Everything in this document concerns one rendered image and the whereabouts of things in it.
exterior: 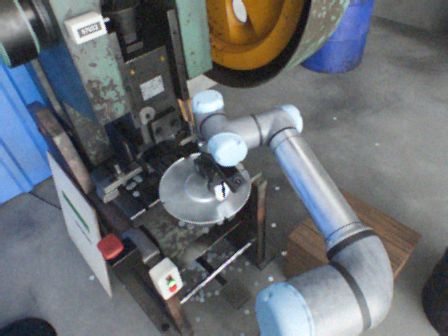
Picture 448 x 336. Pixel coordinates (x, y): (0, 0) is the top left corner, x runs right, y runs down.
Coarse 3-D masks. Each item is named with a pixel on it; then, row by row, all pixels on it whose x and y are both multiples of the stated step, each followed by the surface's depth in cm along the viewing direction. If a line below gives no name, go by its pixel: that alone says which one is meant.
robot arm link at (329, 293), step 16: (304, 272) 57; (320, 272) 55; (336, 272) 54; (272, 288) 55; (288, 288) 53; (304, 288) 53; (320, 288) 52; (336, 288) 52; (352, 288) 52; (256, 304) 58; (272, 304) 52; (288, 304) 51; (304, 304) 51; (320, 304) 51; (336, 304) 51; (352, 304) 51; (272, 320) 52; (288, 320) 50; (304, 320) 50; (320, 320) 50; (336, 320) 50; (352, 320) 51; (368, 320) 52
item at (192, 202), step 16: (192, 160) 118; (176, 176) 113; (192, 176) 112; (160, 192) 109; (176, 192) 109; (192, 192) 108; (208, 192) 107; (240, 192) 108; (176, 208) 104; (192, 208) 104; (208, 208) 104; (224, 208) 104; (240, 208) 103
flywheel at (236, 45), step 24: (216, 0) 115; (264, 0) 100; (288, 0) 89; (216, 24) 121; (240, 24) 115; (264, 24) 105; (288, 24) 93; (216, 48) 123; (240, 48) 116; (264, 48) 105; (288, 48) 102
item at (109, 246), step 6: (102, 240) 101; (108, 240) 101; (114, 240) 100; (102, 246) 99; (108, 246) 99; (114, 246) 99; (120, 246) 99; (102, 252) 98; (108, 252) 98; (114, 252) 98; (108, 258) 97
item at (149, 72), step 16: (128, 48) 94; (144, 48) 96; (160, 48) 96; (128, 64) 91; (144, 64) 95; (160, 64) 98; (144, 80) 97; (160, 80) 101; (144, 96) 100; (160, 96) 104; (144, 112) 102; (160, 112) 107; (176, 112) 108; (128, 128) 113; (144, 128) 106; (160, 128) 106; (176, 128) 111
